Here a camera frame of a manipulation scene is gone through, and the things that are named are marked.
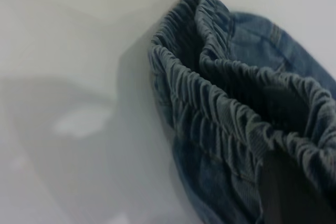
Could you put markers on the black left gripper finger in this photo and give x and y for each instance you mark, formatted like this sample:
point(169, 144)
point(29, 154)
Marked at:
point(288, 197)
point(284, 106)

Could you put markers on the blue denim kids pants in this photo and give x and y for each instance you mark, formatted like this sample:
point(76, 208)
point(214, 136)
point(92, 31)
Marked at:
point(210, 103)

